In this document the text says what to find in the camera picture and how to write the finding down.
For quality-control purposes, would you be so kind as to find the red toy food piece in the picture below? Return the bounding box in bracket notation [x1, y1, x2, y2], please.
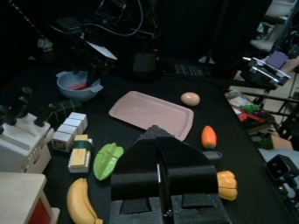
[67, 81, 89, 91]

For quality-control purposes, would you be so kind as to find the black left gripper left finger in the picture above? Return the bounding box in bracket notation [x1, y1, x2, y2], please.
[108, 124, 163, 224]

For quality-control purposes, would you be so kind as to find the yellow toy bell pepper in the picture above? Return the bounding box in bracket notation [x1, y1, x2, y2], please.
[216, 170, 239, 202]

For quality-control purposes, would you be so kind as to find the pink rectangular tray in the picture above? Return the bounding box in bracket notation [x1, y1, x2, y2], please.
[107, 90, 195, 142]

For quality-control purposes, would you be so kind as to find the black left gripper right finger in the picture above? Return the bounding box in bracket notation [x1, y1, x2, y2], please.
[153, 124, 233, 224]

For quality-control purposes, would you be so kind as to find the white toy knife block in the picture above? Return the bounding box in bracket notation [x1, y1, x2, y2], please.
[0, 113, 55, 175]

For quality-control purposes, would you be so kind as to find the purple box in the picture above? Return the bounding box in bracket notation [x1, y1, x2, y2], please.
[265, 51, 289, 70]

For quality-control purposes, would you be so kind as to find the egg sushi toy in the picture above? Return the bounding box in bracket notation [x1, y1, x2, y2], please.
[67, 134, 95, 174]

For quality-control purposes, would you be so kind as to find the beige toy egg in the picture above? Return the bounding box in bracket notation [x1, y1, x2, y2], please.
[180, 92, 201, 107]

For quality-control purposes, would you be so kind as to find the orange toy carrot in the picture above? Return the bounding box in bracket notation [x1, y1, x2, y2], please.
[200, 125, 219, 151]

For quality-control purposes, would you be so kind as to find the black silver equipment box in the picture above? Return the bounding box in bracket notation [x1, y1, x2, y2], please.
[237, 56, 292, 89]

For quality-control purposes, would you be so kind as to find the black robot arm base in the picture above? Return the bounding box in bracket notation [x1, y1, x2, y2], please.
[128, 47, 161, 81]

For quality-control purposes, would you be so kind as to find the light blue bowl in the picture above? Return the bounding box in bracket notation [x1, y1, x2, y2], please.
[55, 70, 105, 103]

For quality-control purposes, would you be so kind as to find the white sushi roll piece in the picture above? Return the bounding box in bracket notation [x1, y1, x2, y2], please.
[68, 111, 89, 130]
[56, 123, 80, 142]
[51, 130, 75, 153]
[61, 117, 85, 136]

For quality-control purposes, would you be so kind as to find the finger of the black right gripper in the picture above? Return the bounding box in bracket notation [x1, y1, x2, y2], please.
[85, 66, 107, 88]

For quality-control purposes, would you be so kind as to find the yellow toy banana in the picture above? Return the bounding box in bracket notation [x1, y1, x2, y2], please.
[65, 177, 105, 224]

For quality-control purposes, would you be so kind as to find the green wrapped rice dumpling toy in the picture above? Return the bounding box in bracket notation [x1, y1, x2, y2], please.
[45, 99, 84, 127]

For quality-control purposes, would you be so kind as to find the clear bag of toys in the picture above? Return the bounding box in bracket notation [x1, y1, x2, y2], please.
[224, 89, 275, 123]

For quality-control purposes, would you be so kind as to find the black cable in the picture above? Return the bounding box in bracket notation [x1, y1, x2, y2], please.
[83, 0, 145, 38]

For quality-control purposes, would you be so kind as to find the black camera box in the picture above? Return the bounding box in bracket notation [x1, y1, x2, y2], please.
[265, 154, 299, 182]

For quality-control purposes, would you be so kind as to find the green toy leaf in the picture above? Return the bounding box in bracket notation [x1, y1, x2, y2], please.
[92, 142, 125, 182]

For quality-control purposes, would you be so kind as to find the black toy knife handle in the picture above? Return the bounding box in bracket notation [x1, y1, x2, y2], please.
[0, 105, 9, 136]
[4, 96, 30, 127]
[32, 102, 59, 128]
[20, 86, 34, 102]

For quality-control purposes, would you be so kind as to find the grey toy knife handle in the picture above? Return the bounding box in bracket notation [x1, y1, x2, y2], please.
[201, 150, 223, 161]

